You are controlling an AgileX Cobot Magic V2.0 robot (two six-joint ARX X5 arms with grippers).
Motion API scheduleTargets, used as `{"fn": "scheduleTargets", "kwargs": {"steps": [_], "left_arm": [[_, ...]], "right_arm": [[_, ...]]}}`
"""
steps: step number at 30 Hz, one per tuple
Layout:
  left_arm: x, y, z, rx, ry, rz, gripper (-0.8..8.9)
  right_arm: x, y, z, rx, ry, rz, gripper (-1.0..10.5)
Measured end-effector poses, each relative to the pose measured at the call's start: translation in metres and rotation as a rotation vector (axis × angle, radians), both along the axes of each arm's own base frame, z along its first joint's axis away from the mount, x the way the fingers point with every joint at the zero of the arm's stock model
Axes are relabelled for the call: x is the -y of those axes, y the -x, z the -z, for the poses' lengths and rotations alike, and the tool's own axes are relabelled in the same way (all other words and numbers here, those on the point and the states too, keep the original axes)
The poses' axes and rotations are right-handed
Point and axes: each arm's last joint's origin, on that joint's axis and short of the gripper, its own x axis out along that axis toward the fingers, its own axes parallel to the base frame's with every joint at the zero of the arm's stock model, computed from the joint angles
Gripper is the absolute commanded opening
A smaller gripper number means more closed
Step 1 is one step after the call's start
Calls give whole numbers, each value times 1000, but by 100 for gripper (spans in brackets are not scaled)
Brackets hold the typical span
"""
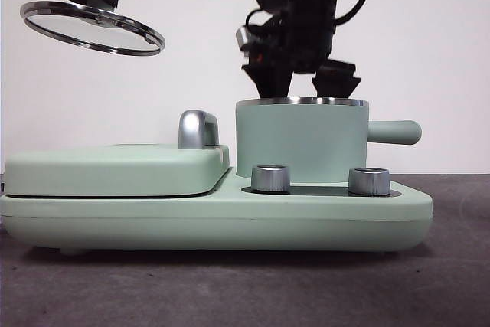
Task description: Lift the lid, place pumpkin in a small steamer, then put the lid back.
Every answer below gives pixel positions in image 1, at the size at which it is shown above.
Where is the mint green pot with handle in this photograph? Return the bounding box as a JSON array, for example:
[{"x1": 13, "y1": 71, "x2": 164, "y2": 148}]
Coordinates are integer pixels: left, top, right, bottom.
[{"x1": 234, "y1": 96, "x2": 423, "y2": 185}]

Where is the silver griddle cover handle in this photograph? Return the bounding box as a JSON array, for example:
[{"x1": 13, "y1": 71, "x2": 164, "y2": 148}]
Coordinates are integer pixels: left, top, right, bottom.
[{"x1": 178, "y1": 110, "x2": 221, "y2": 151}]

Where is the silver control knob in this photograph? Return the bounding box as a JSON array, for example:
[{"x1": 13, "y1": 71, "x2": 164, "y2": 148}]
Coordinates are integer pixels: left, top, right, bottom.
[
  {"x1": 348, "y1": 167, "x2": 391, "y2": 196},
  {"x1": 250, "y1": 165, "x2": 291, "y2": 193}
]

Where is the mint green breakfast machine base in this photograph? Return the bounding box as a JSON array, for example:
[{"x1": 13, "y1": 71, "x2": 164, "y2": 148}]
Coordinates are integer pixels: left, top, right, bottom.
[{"x1": 0, "y1": 179, "x2": 434, "y2": 257}]

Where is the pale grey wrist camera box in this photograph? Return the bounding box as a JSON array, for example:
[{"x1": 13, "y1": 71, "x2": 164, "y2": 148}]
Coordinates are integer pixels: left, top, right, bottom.
[{"x1": 234, "y1": 25, "x2": 254, "y2": 53}]

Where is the glass lid with green knob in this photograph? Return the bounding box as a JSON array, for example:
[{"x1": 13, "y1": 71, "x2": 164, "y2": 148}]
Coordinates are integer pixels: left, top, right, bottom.
[{"x1": 19, "y1": 0, "x2": 166, "y2": 57}]

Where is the mint green griddle cover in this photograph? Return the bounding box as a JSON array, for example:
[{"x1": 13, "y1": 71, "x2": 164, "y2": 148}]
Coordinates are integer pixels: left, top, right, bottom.
[{"x1": 3, "y1": 144, "x2": 231, "y2": 200}]

